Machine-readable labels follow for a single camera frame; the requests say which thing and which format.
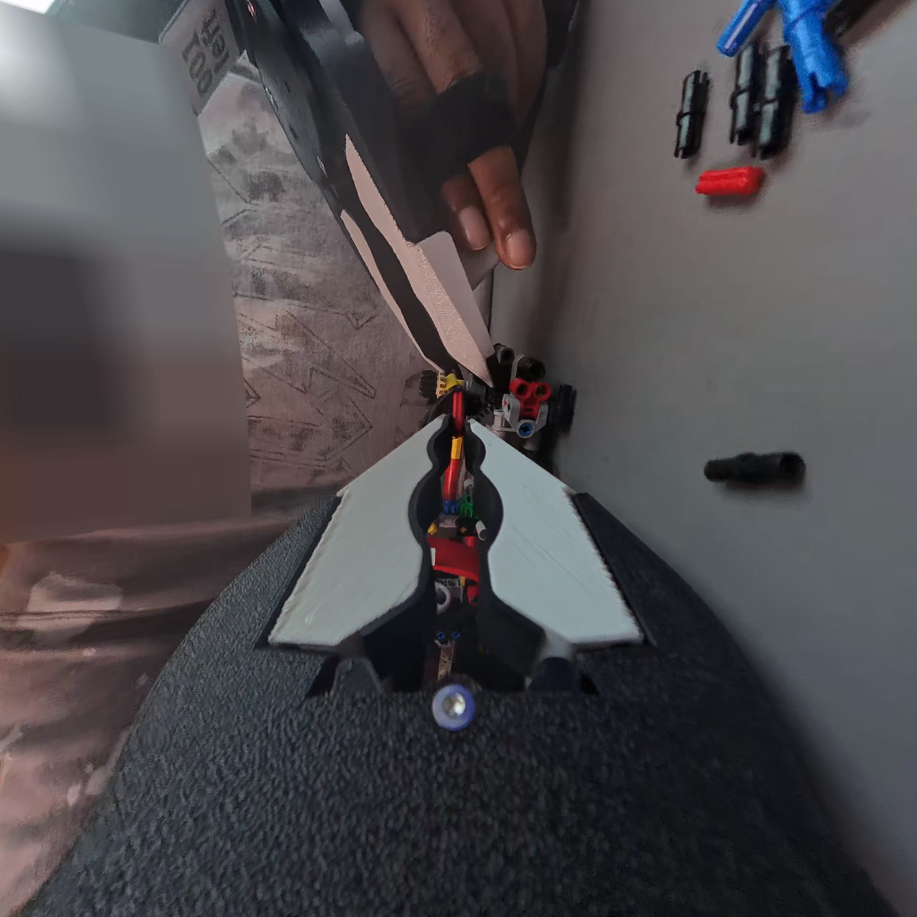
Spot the person's left hand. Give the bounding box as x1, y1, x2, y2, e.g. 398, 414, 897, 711
358, 0, 550, 272

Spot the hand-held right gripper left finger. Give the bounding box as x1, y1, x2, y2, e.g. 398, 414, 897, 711
269, 417, 441, 690

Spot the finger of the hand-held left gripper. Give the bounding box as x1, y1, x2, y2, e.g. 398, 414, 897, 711
344, 136, 498, 389
340, 209, 444, 375

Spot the black connector pin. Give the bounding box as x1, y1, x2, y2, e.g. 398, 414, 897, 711
704, 450, 806, 490

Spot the partly built toy car model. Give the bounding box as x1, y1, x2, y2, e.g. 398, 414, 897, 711
418, 342, 578, 682

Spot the pile of small building pieces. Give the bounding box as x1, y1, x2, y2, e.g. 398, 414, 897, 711
672, 0, 886, 199

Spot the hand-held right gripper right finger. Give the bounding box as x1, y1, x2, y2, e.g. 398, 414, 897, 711
467, 421, 646, 690

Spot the long red beam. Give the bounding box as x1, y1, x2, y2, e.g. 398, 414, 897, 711
443, 390, 469, 507

